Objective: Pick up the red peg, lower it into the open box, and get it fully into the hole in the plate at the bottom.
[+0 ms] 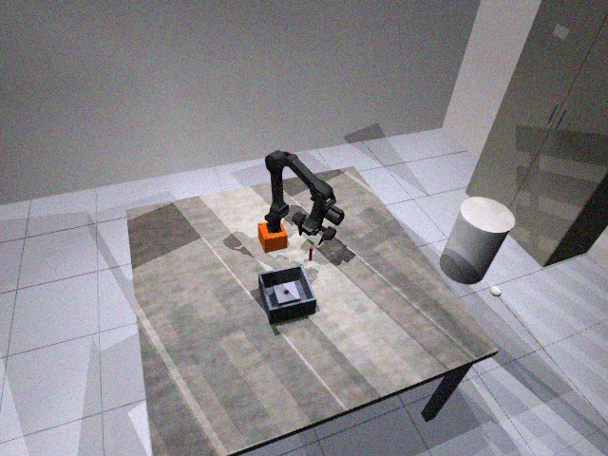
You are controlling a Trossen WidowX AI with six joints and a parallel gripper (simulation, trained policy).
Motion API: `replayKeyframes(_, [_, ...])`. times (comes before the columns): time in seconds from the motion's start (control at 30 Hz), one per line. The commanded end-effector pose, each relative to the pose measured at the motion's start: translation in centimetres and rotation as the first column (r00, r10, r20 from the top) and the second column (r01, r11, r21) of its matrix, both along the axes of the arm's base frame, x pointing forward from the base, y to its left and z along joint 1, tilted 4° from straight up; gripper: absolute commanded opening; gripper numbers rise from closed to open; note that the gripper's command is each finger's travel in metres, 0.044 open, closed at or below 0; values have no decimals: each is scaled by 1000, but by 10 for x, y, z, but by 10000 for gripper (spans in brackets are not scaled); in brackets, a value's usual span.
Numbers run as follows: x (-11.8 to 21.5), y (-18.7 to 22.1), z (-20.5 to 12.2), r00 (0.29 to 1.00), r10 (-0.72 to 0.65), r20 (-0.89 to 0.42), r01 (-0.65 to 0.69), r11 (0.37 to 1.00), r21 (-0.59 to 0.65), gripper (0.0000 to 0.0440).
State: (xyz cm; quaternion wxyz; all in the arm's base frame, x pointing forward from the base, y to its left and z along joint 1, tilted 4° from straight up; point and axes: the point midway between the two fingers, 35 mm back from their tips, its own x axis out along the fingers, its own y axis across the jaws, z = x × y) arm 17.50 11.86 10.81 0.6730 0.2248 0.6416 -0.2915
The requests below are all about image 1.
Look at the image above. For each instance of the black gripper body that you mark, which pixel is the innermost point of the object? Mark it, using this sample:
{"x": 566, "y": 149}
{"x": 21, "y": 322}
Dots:
{"x": 328, "y": 233}

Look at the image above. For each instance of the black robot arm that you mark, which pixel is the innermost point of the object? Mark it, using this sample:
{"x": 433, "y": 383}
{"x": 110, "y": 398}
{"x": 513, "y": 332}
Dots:
{"x": 319, "y": 189}

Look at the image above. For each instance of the white square plate with hole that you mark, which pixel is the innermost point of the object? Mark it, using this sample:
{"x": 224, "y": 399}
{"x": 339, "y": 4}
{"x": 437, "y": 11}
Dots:
{"x": 285, "y": 294}

